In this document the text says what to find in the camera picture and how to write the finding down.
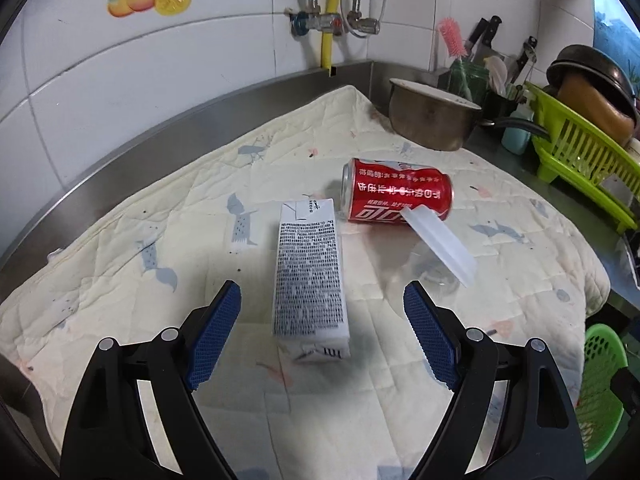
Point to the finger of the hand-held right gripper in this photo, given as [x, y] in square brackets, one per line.
[627, 387]

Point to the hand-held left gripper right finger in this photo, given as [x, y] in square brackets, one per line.
[430, 335]

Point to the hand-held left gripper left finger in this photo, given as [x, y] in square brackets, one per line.
[215, 330]

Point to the green plastic basket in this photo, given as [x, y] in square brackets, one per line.
[597, 360]

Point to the clear plastic cup with lid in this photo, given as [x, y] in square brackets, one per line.
[440, 245]

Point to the white drink carton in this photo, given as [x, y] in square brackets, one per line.
[310, 280]

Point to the red soda can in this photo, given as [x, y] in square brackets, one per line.
[395, 187]

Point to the quilted cream blanket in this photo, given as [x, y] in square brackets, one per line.
[175, 240]

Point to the light blue cup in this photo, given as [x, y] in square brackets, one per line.
[515, 137]

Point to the metal saucepan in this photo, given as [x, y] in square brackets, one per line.
[430, 120]

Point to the green dish rack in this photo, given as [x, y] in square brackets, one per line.
[575, 150]

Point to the black utensil holder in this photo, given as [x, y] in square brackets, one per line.
[500, 105]

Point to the green glass jar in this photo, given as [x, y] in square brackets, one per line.
[475, 80]

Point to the white rice paddle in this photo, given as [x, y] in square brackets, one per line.
[495, 72]

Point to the brown clay pot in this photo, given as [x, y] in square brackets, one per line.
[595, 105]

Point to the pink bottle brush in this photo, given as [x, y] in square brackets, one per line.
[452, 35]

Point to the window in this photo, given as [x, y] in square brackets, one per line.
[607, 15]

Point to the metal wall valve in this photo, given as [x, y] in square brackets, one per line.
[315, 22]
[362, 24]

